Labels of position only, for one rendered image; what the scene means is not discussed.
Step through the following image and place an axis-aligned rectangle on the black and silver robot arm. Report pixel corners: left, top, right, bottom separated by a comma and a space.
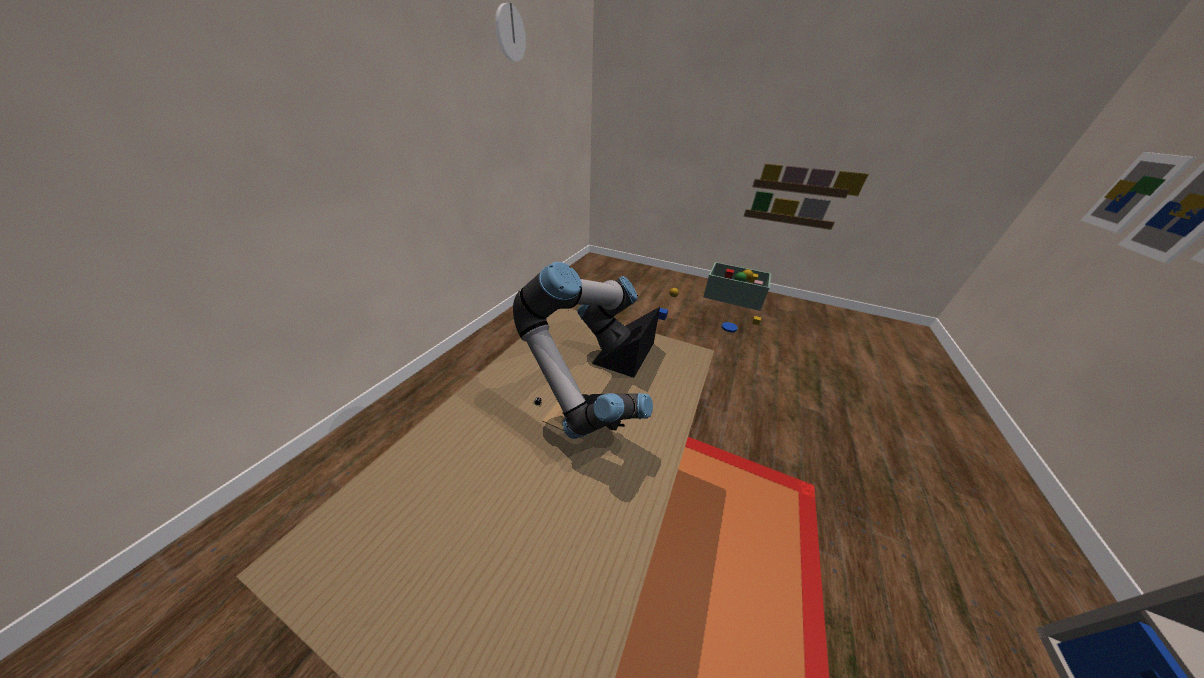
513, 263, 653, 440

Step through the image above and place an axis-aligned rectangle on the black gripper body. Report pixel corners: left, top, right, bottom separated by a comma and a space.
582, 394, 625, 431

